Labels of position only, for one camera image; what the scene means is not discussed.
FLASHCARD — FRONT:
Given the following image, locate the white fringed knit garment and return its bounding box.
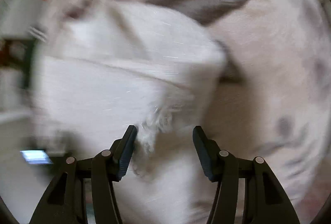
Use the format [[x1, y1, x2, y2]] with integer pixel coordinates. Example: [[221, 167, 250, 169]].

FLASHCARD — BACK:
[[33, 2, 227, 176]]

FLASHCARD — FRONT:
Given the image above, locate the white shelf unit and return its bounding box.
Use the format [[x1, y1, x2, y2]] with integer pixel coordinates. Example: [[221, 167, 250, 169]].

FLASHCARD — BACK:
[[1, 0, 43, 161]]

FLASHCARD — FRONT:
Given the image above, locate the pink floral plush blanket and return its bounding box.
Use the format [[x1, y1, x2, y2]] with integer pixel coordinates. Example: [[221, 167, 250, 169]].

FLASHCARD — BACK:
[[35, 0, 330, 223]]

